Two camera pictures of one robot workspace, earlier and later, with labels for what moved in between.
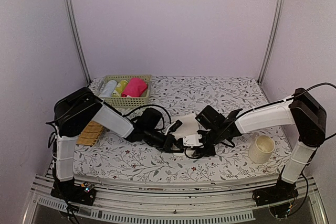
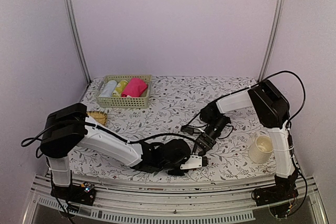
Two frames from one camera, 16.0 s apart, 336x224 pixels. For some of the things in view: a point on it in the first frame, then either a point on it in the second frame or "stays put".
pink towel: x=135 y=87 stays put
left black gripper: x=167 y=144 → x=182 y=174
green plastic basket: x=125 y=91 stays put
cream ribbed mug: x=261 y=148 stays put
